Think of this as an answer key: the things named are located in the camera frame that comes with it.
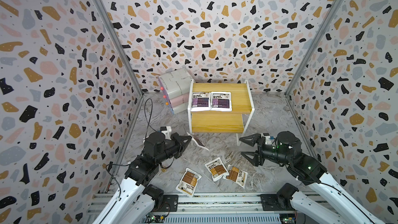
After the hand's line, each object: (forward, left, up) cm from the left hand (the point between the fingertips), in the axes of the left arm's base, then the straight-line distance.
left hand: (194, 137), depth 68 cm
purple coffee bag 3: (+2, -1, -8) cm, 9 cm away
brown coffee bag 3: (-10, -21, -23) cm, 33 cm away
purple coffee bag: (+13, -3, +9) cm, 16 cm away
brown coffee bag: (-13, +4, -23) cm, 27 cm away
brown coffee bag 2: (-7, -11, -23) cm, 26 cm away
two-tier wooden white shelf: (+15, -22, -10) cm, 28 cm away
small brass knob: (-6, +18, -25) cm, 31 cm away
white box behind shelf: (+38, +13, -4) cm, 41 cm away
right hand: (-6, -19, +1) cm, 20 cm away
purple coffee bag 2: (+14, -12, +8) cm, 20 cm away
